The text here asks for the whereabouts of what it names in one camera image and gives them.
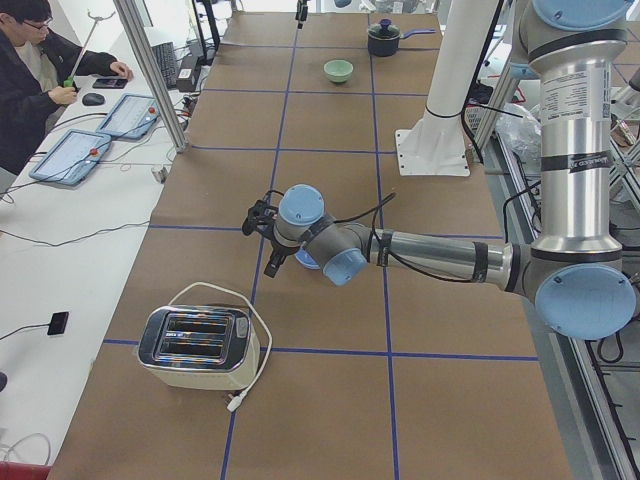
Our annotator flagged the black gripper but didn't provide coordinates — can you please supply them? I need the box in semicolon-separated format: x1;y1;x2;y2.
296;0;307;29
264;230;299;278

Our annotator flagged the blue bowl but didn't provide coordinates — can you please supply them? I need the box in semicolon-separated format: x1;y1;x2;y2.
294;249;319;270

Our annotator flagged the green bowl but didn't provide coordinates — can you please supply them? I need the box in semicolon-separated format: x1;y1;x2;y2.
323;59;354;84

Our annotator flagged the dark blue saucepan with lid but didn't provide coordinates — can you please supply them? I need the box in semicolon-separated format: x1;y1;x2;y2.
367;18;436;57

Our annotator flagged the cream toaster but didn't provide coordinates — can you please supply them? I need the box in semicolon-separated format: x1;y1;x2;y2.
137;305;260;391

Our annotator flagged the black keyboard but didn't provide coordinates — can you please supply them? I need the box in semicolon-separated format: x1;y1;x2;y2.
151;42;179;89

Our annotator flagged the small metal cup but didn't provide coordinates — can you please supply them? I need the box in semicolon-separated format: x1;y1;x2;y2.
151;165;168;184

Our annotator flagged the far blue teach pendant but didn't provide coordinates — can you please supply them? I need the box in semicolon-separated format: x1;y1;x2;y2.
96;94;159;140

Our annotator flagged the blue teach pendant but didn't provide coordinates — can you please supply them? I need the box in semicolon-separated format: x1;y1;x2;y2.
96;94;159;140
29;129;112;187

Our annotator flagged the black smartphone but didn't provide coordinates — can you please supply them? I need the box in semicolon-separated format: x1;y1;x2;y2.
92;77;128;89

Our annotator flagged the black computer mouse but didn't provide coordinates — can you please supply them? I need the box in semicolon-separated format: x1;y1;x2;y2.
82;93;106;106

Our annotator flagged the near blue teach pendant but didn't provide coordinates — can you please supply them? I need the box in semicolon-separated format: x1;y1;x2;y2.
29;129;112;187

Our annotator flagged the seated person in black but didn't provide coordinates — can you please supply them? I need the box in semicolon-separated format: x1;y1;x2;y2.
1;1;132;175

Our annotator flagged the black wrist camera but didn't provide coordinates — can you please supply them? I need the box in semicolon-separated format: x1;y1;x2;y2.
241;199;278;238

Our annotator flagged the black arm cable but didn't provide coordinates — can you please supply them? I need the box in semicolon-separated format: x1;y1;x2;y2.
259;188;481;284

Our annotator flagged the white toaster power cable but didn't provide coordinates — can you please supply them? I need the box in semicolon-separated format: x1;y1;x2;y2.
167;281;274;413

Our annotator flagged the aluminium frame post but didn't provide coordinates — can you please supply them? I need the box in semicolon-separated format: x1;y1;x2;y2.
113;0;187;154

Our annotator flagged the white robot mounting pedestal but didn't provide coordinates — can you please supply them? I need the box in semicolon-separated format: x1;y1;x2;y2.
395;0;502;177

